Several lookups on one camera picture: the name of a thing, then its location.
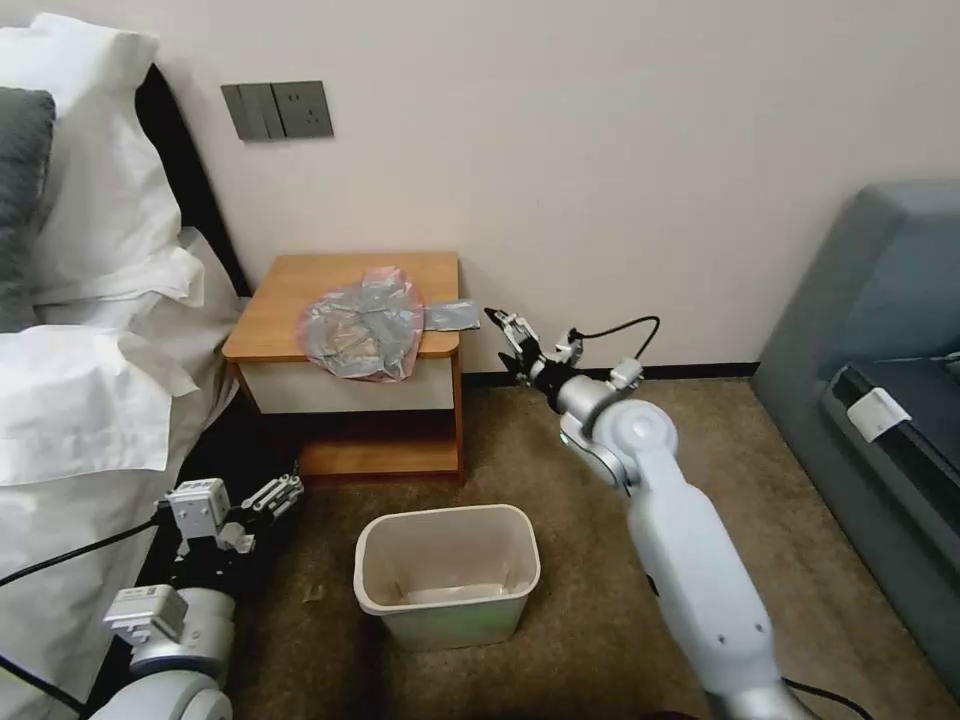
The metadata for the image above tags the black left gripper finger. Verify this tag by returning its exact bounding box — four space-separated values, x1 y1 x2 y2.
214 518 262 558
238 470 307 526

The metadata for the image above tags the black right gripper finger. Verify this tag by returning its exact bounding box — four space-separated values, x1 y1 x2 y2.
499 346 537 385
484 305 543 363

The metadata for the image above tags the pink grey garbage bag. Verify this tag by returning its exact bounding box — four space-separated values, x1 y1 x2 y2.
296 265 482 385

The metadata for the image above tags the cream plastic trash can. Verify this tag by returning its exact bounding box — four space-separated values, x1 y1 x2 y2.
353 503 543 653

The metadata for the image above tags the wooden nightstand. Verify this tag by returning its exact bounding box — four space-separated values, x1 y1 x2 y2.
220 251 466 483

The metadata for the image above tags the white duvet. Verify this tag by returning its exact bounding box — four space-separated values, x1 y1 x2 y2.
0 224 250 720

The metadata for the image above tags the blue-grey sofa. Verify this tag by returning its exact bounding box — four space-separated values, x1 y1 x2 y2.
749 178 960 685

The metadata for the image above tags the black bed headboard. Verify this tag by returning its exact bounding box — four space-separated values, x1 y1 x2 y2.
133 62 253 298

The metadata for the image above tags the white pillow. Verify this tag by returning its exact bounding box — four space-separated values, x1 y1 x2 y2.
0 10 207 333

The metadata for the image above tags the grey pillow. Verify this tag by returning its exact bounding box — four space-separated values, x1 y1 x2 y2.
0 85 58 333

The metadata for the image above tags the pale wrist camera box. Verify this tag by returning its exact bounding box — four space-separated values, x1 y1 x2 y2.
166 478 231 543

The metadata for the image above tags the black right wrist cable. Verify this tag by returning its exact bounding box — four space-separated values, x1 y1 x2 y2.
568 314 663 366

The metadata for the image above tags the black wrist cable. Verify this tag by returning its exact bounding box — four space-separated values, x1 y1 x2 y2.
0 517 168 588
568 314 663 366

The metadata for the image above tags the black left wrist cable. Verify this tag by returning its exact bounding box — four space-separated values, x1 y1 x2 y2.
0 517 168 588

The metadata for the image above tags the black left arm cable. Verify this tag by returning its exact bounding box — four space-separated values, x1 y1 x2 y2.
0 650 90 715

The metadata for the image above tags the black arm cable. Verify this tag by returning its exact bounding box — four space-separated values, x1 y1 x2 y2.
779 674 875 720
0 650 90 715

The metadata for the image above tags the grey wall socket panel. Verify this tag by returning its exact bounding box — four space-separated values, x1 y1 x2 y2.
269 79 337 141

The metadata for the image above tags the grey wall switch panel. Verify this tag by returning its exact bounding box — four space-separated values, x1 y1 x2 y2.
220 83 279 142

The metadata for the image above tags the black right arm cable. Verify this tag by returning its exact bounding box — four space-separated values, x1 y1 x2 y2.
779 674 875 720

